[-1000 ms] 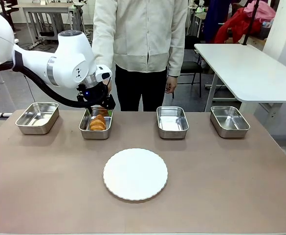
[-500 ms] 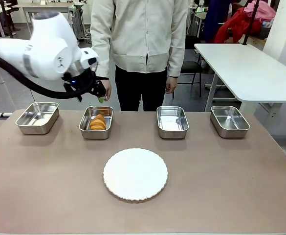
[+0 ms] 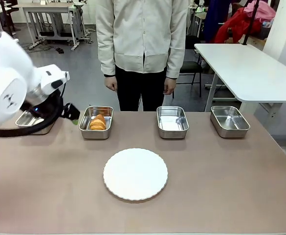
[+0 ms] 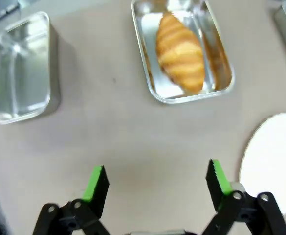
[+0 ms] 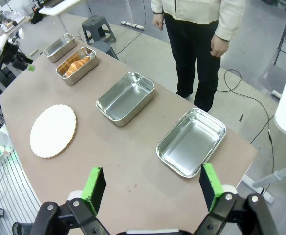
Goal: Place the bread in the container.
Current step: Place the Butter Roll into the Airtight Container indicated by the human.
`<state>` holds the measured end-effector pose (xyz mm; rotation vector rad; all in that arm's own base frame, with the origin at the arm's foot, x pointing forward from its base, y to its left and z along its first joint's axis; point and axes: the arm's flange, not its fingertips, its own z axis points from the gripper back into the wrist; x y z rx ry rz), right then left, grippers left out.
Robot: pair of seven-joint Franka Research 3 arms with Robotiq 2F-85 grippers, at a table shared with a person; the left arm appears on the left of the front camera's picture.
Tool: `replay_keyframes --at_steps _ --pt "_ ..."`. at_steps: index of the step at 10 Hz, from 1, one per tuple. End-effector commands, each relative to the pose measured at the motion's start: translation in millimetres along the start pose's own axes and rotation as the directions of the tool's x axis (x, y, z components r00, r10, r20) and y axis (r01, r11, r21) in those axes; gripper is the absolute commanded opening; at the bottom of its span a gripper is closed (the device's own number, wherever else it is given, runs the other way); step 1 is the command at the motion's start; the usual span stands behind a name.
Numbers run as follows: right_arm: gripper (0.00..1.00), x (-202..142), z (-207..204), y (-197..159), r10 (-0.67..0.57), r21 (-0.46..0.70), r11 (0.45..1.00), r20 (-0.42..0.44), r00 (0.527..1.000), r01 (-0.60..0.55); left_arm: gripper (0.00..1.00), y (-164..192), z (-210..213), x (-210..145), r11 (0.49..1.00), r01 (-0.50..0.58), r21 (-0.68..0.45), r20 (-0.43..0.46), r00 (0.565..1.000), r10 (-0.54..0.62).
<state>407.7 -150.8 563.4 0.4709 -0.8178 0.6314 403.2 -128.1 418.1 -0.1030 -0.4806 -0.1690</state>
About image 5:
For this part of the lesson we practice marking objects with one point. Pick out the large steel rectangular container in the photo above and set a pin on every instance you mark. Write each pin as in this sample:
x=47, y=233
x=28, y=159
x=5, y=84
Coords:
x=189, y=144

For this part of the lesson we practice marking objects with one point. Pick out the person's left hand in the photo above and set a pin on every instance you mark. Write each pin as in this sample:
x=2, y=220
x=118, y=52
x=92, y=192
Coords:
x=219, y=47

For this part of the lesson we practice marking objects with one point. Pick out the person's right forearm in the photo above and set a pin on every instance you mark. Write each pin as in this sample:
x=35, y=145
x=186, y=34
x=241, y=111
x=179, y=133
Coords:
x=157, y=6

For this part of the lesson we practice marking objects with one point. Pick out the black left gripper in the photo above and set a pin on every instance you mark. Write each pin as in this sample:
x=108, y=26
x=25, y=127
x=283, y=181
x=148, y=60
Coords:
x=18, y=60

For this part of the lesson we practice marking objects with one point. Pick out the white scalloped plate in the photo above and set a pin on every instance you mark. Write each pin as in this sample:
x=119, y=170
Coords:
x=52, y=132

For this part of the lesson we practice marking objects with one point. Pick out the cream jacket of person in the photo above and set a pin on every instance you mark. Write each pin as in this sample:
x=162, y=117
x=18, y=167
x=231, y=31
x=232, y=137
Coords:
x=194, y=9

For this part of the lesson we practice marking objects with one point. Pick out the dark grey plastic stool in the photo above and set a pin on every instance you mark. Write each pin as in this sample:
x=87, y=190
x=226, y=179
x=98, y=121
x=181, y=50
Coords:
x=96, y=22
x=103, y=47

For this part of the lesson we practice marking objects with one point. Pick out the golden brown croissant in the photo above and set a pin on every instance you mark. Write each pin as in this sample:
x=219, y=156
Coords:
x=75, y=65

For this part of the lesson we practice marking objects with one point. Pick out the person's left forearm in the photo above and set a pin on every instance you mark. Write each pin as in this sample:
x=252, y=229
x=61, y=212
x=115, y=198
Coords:
x=230, y=19

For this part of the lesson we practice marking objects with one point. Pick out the person's right hand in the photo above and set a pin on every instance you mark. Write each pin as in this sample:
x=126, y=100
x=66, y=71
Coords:
x=158, y=22

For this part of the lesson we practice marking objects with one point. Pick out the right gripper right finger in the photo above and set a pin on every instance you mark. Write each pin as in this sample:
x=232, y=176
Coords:
x=211, y=181

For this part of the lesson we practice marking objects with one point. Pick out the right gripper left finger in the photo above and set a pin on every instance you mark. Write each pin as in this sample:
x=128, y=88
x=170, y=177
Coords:
x=94, y=186

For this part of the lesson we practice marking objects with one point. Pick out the small steel container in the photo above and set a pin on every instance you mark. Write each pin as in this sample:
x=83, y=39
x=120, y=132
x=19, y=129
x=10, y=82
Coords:
x=59, y=50

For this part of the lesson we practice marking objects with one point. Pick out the white side table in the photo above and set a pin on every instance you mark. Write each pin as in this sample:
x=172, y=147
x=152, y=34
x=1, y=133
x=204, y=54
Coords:
x=59, y=6

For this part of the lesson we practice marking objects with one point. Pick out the black trousers of person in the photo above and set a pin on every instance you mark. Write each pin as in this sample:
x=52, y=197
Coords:
x=194, y=61

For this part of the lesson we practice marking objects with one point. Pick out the white floor power strip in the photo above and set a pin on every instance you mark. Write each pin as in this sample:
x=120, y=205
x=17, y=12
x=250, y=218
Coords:
x=276, y=94

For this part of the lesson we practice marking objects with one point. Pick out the aluminium slotted base plate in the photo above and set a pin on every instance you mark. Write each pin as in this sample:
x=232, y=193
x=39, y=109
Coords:
x=13, y=186

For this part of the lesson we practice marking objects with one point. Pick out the small black floor object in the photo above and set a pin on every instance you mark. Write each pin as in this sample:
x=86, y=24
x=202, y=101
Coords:
x=241, y=117

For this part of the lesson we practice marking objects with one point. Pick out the cluttered workbench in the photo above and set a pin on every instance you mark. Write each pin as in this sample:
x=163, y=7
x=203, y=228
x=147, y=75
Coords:
x=10, y=24

